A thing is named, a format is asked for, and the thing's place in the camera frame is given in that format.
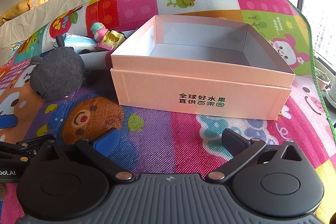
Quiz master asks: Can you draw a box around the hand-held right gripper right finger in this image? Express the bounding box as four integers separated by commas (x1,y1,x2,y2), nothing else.
206,128,303,184

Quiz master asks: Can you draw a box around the yellow plastic toy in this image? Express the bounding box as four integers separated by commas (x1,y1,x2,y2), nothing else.
101,29,126,51

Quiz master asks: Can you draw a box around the colourful printed play mat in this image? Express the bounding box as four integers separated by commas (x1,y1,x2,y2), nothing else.
0,0,336,224

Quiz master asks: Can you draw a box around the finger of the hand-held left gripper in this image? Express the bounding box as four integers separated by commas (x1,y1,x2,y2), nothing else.
0,134,57,169
0,114,18,130

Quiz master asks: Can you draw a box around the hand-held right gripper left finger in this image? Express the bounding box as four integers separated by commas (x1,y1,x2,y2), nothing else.
39,128,134,184

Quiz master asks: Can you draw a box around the blue tissue packet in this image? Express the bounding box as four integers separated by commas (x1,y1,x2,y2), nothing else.
50,32,98,55

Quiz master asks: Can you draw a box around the pink cardboard box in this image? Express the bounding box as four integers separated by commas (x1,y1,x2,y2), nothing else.
110,14,296,121

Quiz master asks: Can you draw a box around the long yellow plush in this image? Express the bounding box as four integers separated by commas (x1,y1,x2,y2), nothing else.
0,0,33,26

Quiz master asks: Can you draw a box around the white flower pot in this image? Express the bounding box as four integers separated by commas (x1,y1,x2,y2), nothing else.
314,67,332,90

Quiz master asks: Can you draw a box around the beige pillow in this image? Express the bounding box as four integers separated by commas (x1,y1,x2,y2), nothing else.
0,0,158,56

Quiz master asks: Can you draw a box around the grey plush toy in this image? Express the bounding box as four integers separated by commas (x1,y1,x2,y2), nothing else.
29,35,88,101

